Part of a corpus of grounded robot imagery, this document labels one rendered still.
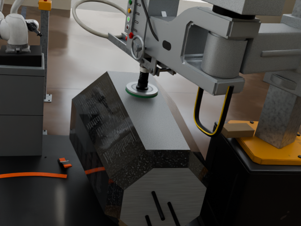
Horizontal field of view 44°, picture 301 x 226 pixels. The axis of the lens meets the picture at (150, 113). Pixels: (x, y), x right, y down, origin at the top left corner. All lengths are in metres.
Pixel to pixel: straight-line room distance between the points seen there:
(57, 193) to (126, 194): 1.08
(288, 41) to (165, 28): 0.64
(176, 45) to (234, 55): 0.36
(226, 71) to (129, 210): 0.87
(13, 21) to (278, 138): 2.05
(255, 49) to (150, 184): 0.85
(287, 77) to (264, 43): 0.43
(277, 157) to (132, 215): 0.92
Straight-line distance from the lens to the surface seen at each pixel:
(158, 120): 2.24
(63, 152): 3.42
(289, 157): 2.41
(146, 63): 2.34
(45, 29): 4.12
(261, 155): 2.33
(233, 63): 1.82
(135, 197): 1.99
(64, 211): 2.80
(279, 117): 2.41
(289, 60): 2.15
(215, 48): 1.80
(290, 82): 2.28
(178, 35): 2.00
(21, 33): 3.08
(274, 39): 1.98
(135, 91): 2.45
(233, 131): 2.40
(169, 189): 2.01
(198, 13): 1.88
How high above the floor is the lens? 1.86
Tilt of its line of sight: 25 degrees down
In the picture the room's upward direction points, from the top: 10 degrees clockwise
